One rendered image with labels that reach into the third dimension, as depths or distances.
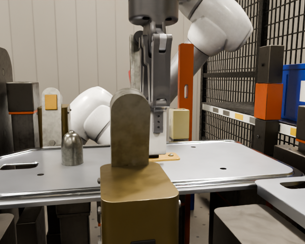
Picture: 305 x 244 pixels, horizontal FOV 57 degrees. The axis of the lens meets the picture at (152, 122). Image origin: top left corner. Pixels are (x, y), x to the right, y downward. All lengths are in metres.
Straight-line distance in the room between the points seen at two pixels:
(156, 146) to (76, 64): 2.65
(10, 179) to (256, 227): 0.30
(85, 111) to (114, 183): 0.94
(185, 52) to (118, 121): 0.38
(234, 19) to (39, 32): 2.34
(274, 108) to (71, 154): 0.46
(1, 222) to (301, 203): 0.30
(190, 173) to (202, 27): 0.64
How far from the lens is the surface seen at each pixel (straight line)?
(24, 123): 0.64
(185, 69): 0.61
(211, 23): 0.95
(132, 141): 0.27
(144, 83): 0.46
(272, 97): 0.69
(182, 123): 0.57
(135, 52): 0.60
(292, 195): 0.36
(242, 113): 0.86
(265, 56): 0.70
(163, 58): 0.39
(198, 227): 0.88
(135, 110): 0.25
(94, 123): 1.16
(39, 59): 3.02
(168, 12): 0.42
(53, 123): 0.59
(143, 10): 0.42
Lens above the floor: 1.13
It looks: 9 degrees down
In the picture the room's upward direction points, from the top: straight up
